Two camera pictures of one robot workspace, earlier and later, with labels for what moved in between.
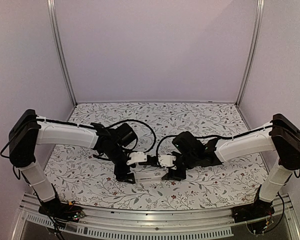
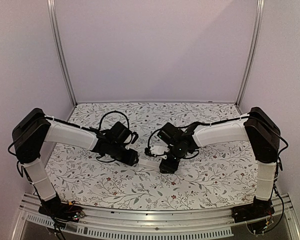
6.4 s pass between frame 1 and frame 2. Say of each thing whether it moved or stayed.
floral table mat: stayed
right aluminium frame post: stayed
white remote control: moved
